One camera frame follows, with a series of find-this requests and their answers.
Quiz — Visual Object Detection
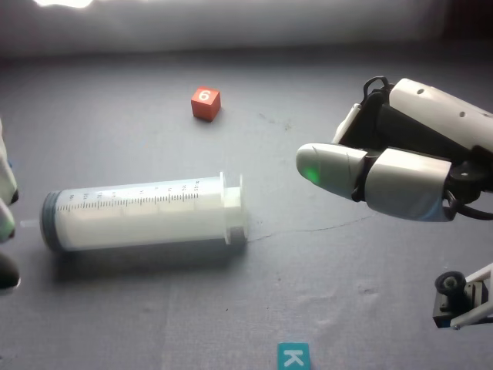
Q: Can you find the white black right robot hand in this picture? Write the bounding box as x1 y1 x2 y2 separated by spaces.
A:
295 76 493 224

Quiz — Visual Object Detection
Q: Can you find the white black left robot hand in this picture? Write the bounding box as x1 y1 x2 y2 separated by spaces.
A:
0 117 21 298

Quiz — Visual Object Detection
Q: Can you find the large clear plastic syringe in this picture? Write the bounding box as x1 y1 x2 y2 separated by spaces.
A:
19 171 250 254

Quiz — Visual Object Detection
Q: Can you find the grey table cloth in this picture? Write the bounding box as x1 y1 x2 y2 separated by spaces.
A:
0 49 493 370

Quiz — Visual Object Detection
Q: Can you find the teal tile with letter K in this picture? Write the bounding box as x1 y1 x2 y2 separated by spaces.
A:
277 341 310 370

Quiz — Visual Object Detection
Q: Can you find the red cube with number six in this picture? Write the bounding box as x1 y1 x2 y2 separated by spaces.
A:
191 86 222 123

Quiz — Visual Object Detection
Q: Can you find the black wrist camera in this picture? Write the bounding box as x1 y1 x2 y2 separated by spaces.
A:
431 271 469 329

